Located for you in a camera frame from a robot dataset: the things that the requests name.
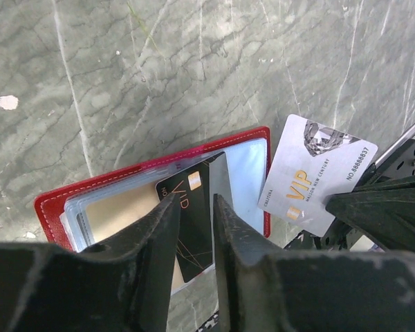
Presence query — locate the gold striped credit card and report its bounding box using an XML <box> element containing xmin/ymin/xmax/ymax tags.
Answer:
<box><xmin>84</xmin><ymin>181</ymin><xmax>187</xmax><ymax>291</ymax></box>

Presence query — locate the red card holder wallet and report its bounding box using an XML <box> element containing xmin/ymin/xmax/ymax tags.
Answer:
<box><xmin>34</xmin><ymin>127</ymin><xmax>270</xmax><ymax>293</ymax></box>

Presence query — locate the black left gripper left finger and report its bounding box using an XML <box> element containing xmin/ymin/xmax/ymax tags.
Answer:
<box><xmin>0</xmin><ymin>195</ymin><xmax>181</xmax><ymax>331</ymax></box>

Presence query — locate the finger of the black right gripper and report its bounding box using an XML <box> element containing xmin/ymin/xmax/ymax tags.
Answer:
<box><xmin>326</xmin><ymin>175</ymin><xmax>415</xmax><ymax>252</ymax></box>

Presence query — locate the black gold VIP card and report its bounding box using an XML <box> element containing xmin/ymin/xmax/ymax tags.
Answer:
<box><xmin>156</xmin><ymin>151</ymin><xmax>232</xmax><ymax>283</ymax></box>

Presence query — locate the silver VIP diamond card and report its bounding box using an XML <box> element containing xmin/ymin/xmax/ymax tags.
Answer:
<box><xmin>259</xmin><ymin>114</ymin><xmax>378</xmax><ymax>237</ymax></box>

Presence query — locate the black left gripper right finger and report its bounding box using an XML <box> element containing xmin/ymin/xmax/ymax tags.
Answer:
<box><xmin>213</xmin><ymin>195</ymin><xmax>415</xmax><ymax>331</ymax></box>

